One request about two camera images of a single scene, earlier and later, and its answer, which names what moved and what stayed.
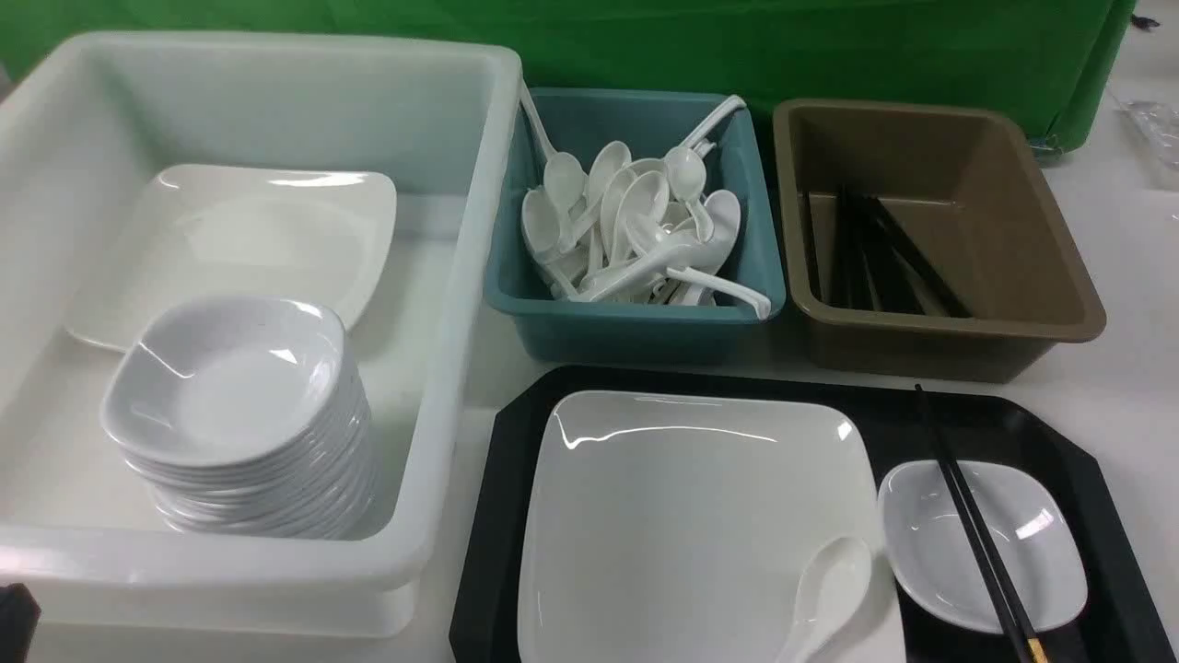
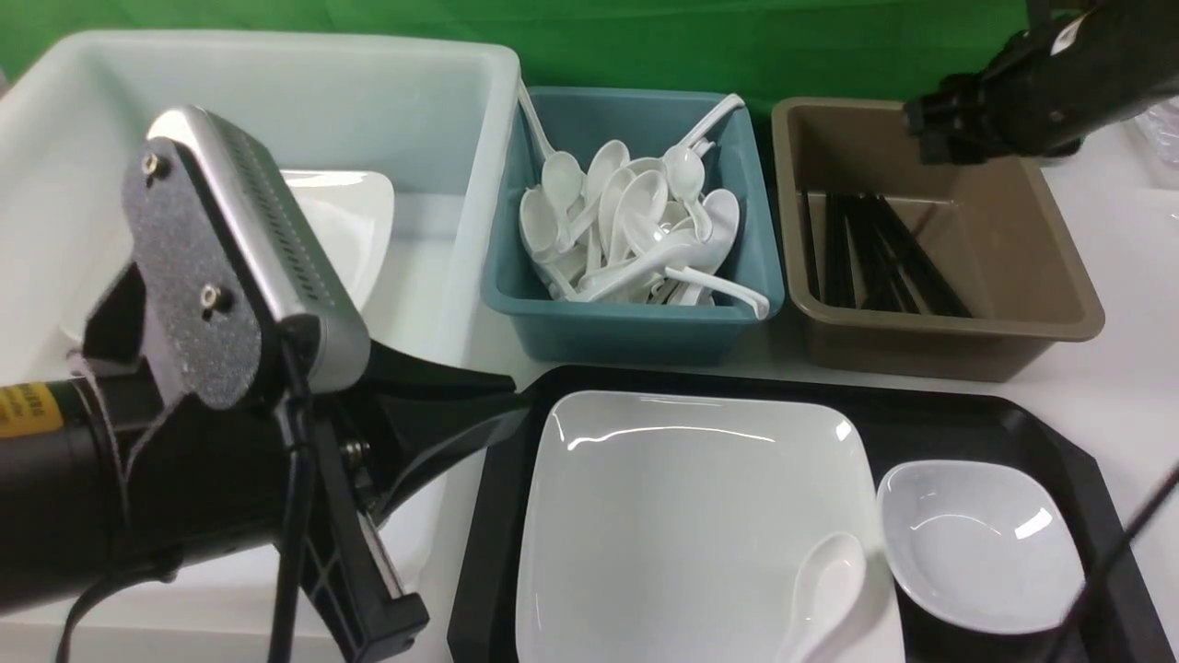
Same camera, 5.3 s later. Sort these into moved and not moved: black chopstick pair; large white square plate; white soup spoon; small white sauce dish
Moved: black chopstick pair
Not moved: small white sauce dish; white soup spoon; large white square plate
